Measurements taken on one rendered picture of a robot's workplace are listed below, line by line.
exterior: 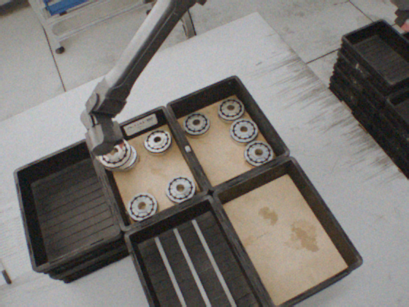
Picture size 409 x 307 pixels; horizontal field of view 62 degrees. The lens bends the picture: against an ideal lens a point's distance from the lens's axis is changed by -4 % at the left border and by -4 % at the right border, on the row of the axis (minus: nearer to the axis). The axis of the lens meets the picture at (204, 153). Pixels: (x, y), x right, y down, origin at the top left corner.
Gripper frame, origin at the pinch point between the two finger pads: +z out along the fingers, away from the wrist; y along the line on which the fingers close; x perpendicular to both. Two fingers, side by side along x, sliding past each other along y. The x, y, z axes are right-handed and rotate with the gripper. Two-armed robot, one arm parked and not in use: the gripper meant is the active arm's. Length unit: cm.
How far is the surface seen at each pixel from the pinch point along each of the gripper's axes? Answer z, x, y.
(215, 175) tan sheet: 22.0, -12.3, 27.5
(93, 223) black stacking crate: 21.7, -10.7, -18.1
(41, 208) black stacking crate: 22.2, 2.8, -34.7
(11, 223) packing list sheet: 35, 9, -54
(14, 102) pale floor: 112, 146, -76
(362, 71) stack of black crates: 57, 23, 127
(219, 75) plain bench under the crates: 38, 40, 52
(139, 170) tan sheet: 22.4, 1.5, 3.5
